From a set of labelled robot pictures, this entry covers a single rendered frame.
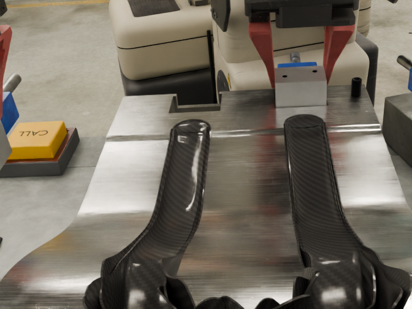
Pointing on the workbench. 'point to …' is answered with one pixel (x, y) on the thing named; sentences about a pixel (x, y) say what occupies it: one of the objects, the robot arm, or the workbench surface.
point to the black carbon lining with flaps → (349, 300)
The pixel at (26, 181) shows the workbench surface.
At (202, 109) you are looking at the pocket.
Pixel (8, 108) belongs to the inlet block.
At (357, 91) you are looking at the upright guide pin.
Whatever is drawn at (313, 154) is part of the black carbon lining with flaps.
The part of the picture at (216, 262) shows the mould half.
